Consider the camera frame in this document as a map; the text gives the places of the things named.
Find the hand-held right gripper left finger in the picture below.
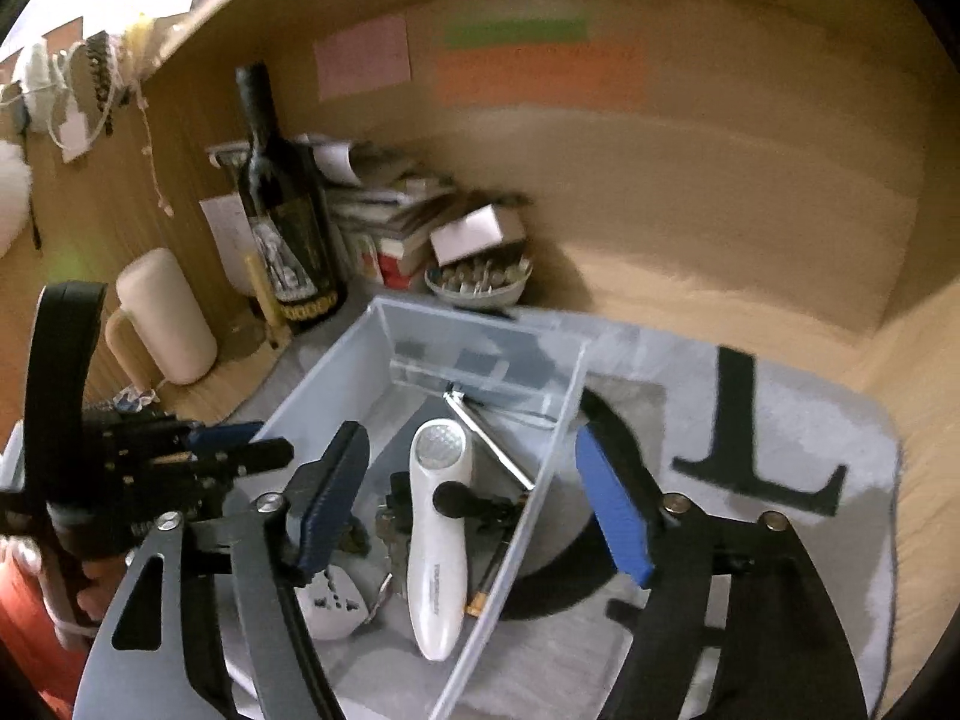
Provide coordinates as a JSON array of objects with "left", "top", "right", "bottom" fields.
[{"left": 71, "top": 420, "right": 372, "bottom": 720}]

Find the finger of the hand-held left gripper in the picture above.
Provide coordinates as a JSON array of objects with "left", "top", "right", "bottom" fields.
[
  {"left": 214, "top": 437, "right": 295, "bottom": 475},
  {"left": 184, "top": 424, "right": 263, "bottom": 458}
]

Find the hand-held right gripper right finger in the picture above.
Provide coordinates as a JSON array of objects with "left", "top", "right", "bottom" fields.
[{"left": 574, "top": 390, "right": 871, "bottom": 720}]

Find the white travel plug adapter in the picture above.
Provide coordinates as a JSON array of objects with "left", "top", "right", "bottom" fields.
[{"left": 292, "top": 566, "right": 372, "bottom": 642}]

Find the black tool with round knob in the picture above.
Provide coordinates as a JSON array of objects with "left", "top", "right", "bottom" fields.
[{"left": 433, "top": 484, "right": 526, "bottom": 530}]

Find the clear plastic storage bin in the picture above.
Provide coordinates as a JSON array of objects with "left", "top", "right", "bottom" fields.
[{"left": 225, "top": 296, "right": 593, "bottom": 720}]

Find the person's left forearm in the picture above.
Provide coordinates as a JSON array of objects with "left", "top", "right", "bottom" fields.
[{"left": 0, "top": 540, "right": 87, "bottom": 698}]

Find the person's left hand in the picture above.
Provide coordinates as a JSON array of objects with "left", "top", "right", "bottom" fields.
[{"left": 71, "top": 540, "right": 134, "bottom": 627}]

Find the dark pen with orange tip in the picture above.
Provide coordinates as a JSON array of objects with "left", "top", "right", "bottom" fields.
[{"left": 466, "top": 532, "right": 518, "bottom": 616}]

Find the slim silver rod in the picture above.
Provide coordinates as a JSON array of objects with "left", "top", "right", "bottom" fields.
[{"left": 442, "top": 382, "right": 537, "bottom": 492}]

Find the white handheld massager device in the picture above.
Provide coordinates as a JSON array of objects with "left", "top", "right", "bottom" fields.
[{"left": 405, "top": 418, "right": 475, "bottom": 662}]

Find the cream mug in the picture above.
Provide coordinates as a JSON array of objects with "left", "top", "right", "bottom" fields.
[{"left": 105, "top": 247, "right": 218, "bottom": 387}]

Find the pale yellow tube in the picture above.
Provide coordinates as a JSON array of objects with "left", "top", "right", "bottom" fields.
[{"left": 244, "top": 253, "right": 290, "bottom": 331}]

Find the grey mat with black pattern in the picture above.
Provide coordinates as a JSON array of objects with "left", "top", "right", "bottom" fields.
[{"left": 225, "top": 307, "right": 901, "bottom": 720}]

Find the white handwritten paper note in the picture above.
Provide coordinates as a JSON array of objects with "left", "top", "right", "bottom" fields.
[{"left": 199, "top": 195, "right": 260, "bottom": 293}]

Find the red book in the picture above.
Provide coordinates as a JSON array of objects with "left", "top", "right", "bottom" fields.
[{"left": 371, "top": 236, "right": 432, "bottom": 292}]

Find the bowl of beads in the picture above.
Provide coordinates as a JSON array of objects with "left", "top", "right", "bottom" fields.
[{"left": 424, "top": 255, "right": 535, "bottom": 308}]

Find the dark wine bottle elephant label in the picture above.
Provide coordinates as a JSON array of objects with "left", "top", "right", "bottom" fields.
[{"left": 235, "top": 62, "right": 347, "bottom": 335}]

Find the stack of books and papers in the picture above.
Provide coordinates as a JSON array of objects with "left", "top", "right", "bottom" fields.
[{"left": 300, "top": 133, "right": 533, "bottom": 293}]

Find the white card box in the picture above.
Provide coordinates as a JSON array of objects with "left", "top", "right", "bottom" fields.
[{"left": 430, "top": 204, "right": 505, "bottom": 265}]

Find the white hanging tag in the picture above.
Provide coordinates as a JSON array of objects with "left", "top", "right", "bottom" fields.
[{"left": 60, "top": 112, "right": 92, "bottom": 163}]

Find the white plush toy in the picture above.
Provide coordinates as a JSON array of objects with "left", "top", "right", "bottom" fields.
[{"left": 0, "top": 41, "right": 55, "bottom": 115}]

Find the pink sticky note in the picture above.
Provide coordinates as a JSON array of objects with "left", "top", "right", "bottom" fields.
[{"left": 313, "top": 13, "right": 412, "bottom": 102}]

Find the orange sticky note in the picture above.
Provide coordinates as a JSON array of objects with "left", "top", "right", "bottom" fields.
[{"left": 435, "top": 45, "right": 650, "bottom": 107}]

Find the green sticky note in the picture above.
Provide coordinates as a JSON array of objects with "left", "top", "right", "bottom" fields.
[{"left": 444, "top": 15, "right": 590, "bottom": 47}]

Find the pale knotted string garland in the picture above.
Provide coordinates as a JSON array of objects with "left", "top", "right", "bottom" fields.
[{"left": 124, "top": 15, "right": 175, "bottom": 215}]

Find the hanging bead string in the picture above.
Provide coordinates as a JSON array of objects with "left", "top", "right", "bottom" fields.
[{"left": 81, "top": 34, "right": 122, "bottom": 137}]

